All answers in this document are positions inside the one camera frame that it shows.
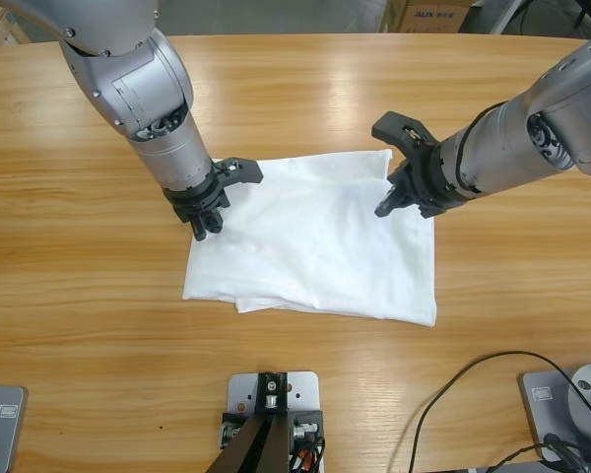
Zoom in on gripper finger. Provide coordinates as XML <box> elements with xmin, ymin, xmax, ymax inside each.
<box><xmin>205</xmin><ymin>208</ymin><xmax>225</xmax><ymax>236</ymax></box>
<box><xmin>190</xmin><ymin>212</ymin><xmax>210</xmax><ymax>243</ymax></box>
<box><xmin>373</xmin><ymin>187</ymin><xmax>411</xmax><ymax>219</ymax></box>

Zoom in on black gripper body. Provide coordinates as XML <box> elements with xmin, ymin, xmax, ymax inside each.
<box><xmin>163</xmin><ymin>169</ymin><xmax>230</xmax><ymax>226</ymax></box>
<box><xmin>384</xmin><ymin>145</ymin><xmax>484</xmax><ymax>219</ymax></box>

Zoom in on white t-shirt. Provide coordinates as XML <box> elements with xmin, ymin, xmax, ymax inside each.
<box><xmin>181</xmin><ymin>149</ymin><xmax>438</xmax><ymax>328</ymax></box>

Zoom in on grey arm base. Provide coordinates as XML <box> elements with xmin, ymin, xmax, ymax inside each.
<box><xmin>516</xmin><ymin>363</ymin><xmax>591</xmax><ymax>464</ymax></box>
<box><xmin>0</xmin><ymin>383</ymin><xmax>30</xmax><ymax>473</ymax></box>

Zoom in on cardboard box blue print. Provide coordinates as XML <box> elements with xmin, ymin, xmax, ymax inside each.
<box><xmin>379</xmin><ymin>0</ymin><xmax>474</xmax><ymax>34</ymax></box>

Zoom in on white mounting block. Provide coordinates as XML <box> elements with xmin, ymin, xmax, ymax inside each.
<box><xmin>225</xmin><ymin>372</ymin><xmax>324</xmax><ymax>444</ymax></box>

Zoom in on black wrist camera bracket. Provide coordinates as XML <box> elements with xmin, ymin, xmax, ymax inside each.
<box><xmin>210</xmin><ymin>156</ymin><xmax>265</xmax><ymax>191</ymax></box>
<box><xmin>370</xmin><ymin>110</ymin><xmax>440</xmax><ymax>164</ymax></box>

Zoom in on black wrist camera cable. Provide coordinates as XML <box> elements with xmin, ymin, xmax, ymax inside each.
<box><xmin>452</xmin><ymin>101</ymin><xmax>509</xmax><ymax>194</ymax></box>

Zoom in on long thin black cable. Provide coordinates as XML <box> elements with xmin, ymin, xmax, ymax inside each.
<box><xmin>406</xmin><ymin>350</ymin><xmax>591</xmax><ymax>473</ymax></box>

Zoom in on white metal frame leg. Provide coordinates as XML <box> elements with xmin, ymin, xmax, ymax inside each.
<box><xmin>487</xmin><ymin>0</ymin><xmax>523</xmax><ymax>34</ymax></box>

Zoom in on black corner bracket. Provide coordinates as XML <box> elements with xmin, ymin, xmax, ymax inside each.
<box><xmin>288</xmin><ymin>407</ymin><xmax>325</xmax><ymax>473</ymax></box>
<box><xmin>219</xmin><ymin>411</ymin><xmax>250</xmax><ymax>450</ymax></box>

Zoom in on dark camera post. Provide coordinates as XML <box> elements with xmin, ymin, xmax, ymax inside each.
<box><xmin>209</xmin><ymin>372</ymin><xmax>296</xmax><ymax>473</ymax></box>

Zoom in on orange and black wires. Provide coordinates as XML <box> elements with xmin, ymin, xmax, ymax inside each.
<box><xmin>289</xmin><ymin>440</ymin><xmax>329</xmax><ymax>473</ymax></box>

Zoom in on black plug cable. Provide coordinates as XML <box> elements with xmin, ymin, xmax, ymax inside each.
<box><xmin>486</xmin><ymin>433</ymin><xmax>591</xmax><ymax>473</ymax></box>

